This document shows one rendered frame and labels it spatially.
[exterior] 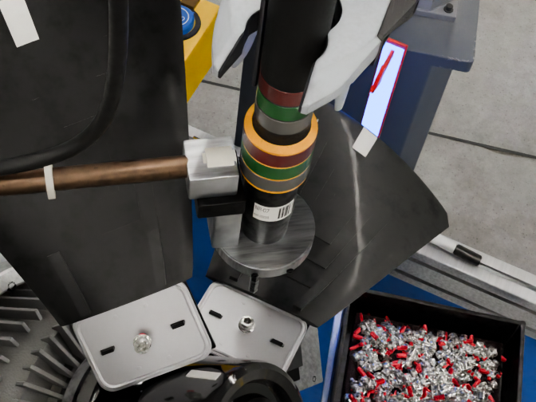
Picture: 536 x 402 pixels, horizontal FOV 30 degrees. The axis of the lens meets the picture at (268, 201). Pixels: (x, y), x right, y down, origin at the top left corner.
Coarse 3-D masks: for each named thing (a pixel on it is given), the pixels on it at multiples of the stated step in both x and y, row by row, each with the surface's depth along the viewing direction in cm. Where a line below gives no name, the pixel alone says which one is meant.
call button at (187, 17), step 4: (184, 8) 114; (184, 12) 114; (188, 12) 114; (192, 12) 114; (184, 16) 113; (188, 16) 113; (192, 16) 113; (184, 20) 113; (188, 20) 113; (192, 20) 113; (184, 24) 113; (188, 24) 113; (192, 24) 113; (184, 28) 112; (188, 28) 113; (184, 32) 113; (188, 32) 113
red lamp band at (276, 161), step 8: (248, 144) 58; (312, 144) 58; (256, 152) 58; (264, 152) 57; (304, 152) 58; (264, 160) 58; (272, 160) 57; (280, 160) 57; (288, 160) 57; (296, 160) 58; (304, 160) 58
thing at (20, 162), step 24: (120, 0) 46; (120, 24) 48; (120, 48) 49; (120, 72) 51; (120, 96) 53; (96, 120) 54; (72, 144) 56; (0, 168) 56; (24, 168) 56; (48, 168) 57; (48, 192) 58
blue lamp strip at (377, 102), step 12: (384, 48) 100; (396, 48) 99; (384, 60) 101; (396, 60) 101; (396, 72) 102; (372, 84) 105; (384, 84) 104; (372, 96) 106; (384, 96) 106; (372, 108) 108; (384, 108) 107; (372, 120) 110; (372, 132) 111
